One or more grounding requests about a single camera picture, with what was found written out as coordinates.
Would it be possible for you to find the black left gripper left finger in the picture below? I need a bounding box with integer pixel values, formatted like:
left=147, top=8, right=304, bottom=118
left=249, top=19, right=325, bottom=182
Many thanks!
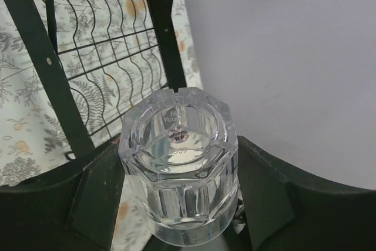
left=1, top=140, right=125, bottom=250

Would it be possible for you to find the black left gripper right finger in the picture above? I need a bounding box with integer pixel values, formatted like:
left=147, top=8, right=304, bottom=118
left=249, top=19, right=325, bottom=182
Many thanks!
left=238, top=136, right=375, bottom=250

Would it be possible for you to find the clear faceted glass tumbler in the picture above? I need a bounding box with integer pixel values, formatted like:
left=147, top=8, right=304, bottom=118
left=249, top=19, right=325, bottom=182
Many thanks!
left=118, top=87, right=239, bottom=247

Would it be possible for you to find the black wire dish rack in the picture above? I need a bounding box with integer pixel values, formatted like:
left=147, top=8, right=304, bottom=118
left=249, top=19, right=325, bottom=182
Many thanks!
left=4, top=0, right=186, bottom=159

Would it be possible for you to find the floral table mat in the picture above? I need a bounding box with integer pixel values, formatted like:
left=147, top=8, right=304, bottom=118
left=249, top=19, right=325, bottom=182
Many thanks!
left=1, top=0, right=201, bottom=250

